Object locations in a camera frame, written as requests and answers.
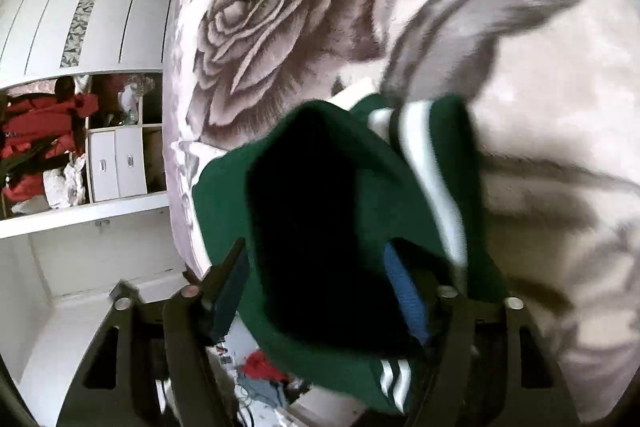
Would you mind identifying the small red cloth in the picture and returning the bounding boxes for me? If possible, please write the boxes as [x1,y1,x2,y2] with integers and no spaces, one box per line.
[243,350,283,380]

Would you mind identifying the white drawer cabinet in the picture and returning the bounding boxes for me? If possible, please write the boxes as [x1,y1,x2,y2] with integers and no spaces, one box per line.
[86,126,149,204]

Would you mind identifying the hanging red clothes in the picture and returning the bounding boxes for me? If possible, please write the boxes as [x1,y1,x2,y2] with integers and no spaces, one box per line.
[0,77,99,204]

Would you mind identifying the floral grey blanket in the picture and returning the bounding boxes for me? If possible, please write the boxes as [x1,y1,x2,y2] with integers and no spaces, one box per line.
[164,0,640,427]

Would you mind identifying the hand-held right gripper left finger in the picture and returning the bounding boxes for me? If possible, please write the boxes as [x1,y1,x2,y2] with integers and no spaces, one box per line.
[72,237,251,427]

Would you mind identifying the white wardrobe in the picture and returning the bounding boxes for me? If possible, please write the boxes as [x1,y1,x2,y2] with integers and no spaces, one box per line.
[0,0,182,228]

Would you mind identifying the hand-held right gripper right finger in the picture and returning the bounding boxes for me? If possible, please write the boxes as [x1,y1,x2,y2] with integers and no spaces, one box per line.
[383,240,577,427]

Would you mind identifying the blue cloth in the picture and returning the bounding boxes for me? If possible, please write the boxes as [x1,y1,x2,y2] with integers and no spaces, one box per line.
[236,369,306,409]

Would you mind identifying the green and white varsity jacket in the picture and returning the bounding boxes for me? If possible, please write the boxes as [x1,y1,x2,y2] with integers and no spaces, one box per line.
[194,79,508,416]

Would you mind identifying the crumpled white cloth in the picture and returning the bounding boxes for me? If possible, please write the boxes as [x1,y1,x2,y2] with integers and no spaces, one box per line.
[42,154,89,209]

